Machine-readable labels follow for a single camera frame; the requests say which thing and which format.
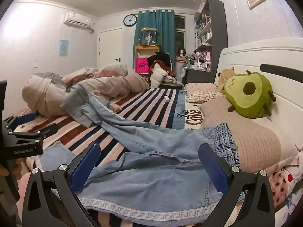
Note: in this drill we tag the dark desk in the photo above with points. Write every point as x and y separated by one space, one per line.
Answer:
198 76

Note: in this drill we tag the grey pants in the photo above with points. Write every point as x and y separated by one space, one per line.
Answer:
75 104

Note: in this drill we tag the pile of clothes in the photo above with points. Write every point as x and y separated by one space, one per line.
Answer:
161 71

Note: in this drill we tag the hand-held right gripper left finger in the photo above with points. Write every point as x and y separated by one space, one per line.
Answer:
86 163

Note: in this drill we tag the green avocado plush toy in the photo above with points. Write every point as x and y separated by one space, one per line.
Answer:
251 94

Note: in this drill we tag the teal curtain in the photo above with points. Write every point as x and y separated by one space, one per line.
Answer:
163 28

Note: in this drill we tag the blue wall poster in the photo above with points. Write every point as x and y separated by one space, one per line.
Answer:
64 48

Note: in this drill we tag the glass display case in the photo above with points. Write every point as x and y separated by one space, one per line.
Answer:
149 36

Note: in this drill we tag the light blue denim pants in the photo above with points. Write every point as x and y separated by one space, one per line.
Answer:
153 182

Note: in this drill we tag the pink shopping bag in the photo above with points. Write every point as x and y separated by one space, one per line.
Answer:
142 65

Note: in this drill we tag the striped printed blanket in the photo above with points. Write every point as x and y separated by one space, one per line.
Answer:
146 106

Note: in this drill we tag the round wall clock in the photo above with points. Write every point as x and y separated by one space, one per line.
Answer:
130 20

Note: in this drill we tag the group of toiletry bottles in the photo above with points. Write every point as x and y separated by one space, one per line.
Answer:
201 60

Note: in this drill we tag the dark shelf unit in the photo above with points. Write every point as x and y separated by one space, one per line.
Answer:
219 28

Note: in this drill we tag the tan plush toy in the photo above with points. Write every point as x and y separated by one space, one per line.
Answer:
226 74

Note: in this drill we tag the beige and grey quilt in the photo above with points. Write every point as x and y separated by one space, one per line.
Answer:
47 92

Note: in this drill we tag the floral pillow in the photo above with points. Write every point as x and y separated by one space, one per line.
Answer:
203 93

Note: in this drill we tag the strawberry print sheet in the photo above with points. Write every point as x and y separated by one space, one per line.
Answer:
281 182

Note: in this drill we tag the beige knitted pillow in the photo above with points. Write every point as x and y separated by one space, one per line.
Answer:
248 134

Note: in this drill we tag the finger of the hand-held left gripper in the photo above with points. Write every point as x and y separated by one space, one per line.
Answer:
27 117
48 129

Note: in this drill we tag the small white box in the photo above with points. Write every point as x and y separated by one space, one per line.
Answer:
167 99

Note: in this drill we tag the white air conditioner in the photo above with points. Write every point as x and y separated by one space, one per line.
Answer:
77 20

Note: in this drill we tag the yellow shelf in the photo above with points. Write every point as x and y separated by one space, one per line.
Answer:
146 48

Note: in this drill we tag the white door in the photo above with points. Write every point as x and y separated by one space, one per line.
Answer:
110 49

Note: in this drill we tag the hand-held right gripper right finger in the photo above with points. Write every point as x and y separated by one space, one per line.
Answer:
211 165

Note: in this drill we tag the mannequin head with wig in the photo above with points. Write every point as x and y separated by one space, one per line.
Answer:
181 54

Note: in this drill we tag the white headboard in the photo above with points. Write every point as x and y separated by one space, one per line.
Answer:
236 56

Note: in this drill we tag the window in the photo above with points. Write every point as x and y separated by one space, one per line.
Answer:
180 37

